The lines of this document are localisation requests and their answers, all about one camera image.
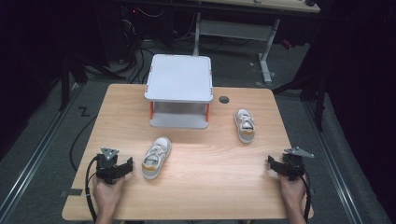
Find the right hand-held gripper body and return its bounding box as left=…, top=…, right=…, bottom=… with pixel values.
left=281, top=146, right=316, bottom=182

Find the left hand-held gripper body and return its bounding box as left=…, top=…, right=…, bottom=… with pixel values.
left=94, top=147, right=125, bottom=185

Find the white and orange child's shoe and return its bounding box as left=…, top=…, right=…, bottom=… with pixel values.
left=141, top=136, right=173, bottom=180
left=233, top=107, right=256, bottom=145

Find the white two-tier shoe rack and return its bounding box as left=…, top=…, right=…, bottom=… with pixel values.
left=144, top=53, right=215, bottom=130

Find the person's right hand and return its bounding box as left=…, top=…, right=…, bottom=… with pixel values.
left=277, top=173, right=307, bottom=207

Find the person's left hand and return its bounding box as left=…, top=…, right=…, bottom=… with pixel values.
left=92, top=175, right=126, bottom=217

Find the black metal stand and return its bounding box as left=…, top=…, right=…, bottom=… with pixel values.
left=273, top=69, right=330, bottom=133
left=58, top=54, right=90, bottom=112

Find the wooden desk with white legs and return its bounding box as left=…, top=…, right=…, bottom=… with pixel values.
left=191, top=0, right=321, bottom=86

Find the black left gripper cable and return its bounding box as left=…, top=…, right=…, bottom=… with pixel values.
left=85, top=155, right=101, bottom=224

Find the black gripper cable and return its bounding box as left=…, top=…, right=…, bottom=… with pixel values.
left=85, top=155, right=101, bottom=224
left=299, top=172, right=313, bottom=224

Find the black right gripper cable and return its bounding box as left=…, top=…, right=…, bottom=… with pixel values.
left=299, top=172, right=313, bottom=224

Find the metal floor rail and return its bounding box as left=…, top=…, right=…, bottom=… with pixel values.
left=302, top=99, right=364, bottom=224
left=0, top=83, right=80, bottom=220

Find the grey table bracket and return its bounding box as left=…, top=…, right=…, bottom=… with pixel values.
left=60, top=188, right=84, bottom=198

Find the black floor cable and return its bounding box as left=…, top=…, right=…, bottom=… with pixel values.
left=69, top=114, right=98, bottom=172

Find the bundle of black floor cables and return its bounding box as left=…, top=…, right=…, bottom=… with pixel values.
left=120, top=6, right=166, bottom=85

